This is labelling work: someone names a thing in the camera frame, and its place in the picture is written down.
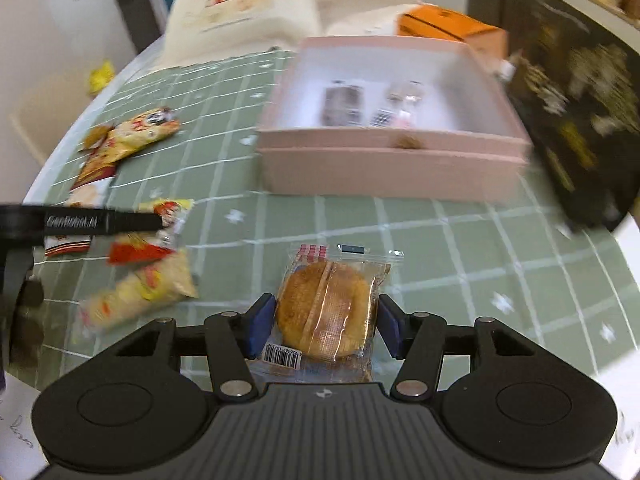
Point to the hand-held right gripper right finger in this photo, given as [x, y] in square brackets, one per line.
[390, 327]

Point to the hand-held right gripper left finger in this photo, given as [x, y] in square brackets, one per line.
[260, 326]

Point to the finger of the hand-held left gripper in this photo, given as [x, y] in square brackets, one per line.
[100, 221]

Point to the round cake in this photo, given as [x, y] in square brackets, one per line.
[325, 305]

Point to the small yellow red snack packet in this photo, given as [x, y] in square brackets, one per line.
[170, 212]

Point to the pink cardboard box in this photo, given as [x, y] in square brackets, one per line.
[380, 175]

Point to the snacks inside pink box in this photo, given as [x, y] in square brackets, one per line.
[400, 107]

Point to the white red striped snack packet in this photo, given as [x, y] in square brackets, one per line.
[67, 246]

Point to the red orange snack packet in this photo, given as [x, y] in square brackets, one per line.
[95, 167]

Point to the pale yellow long snack packet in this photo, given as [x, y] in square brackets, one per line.
[145, 285]

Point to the small brown snack packet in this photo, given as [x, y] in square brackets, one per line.
[95, 136]

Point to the green checked tablecloth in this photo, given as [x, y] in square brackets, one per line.
[450, 260]

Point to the yellow cartoon snack packet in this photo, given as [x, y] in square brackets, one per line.
[142, 130]

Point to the yellow bag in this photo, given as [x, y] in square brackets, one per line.
[102, 77]

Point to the white paper sheet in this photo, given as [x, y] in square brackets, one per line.
[15, 425]

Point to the dark door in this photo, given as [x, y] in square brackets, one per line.
[137, 0]

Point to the dark grey snack packet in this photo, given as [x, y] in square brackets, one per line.
[342, 105]

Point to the cream cartoon printed bag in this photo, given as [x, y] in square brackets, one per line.
[240, 20]

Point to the black printed bag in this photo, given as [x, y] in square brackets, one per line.
[575, 110]

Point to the orange cardboard box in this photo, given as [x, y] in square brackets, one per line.
[450, 25]

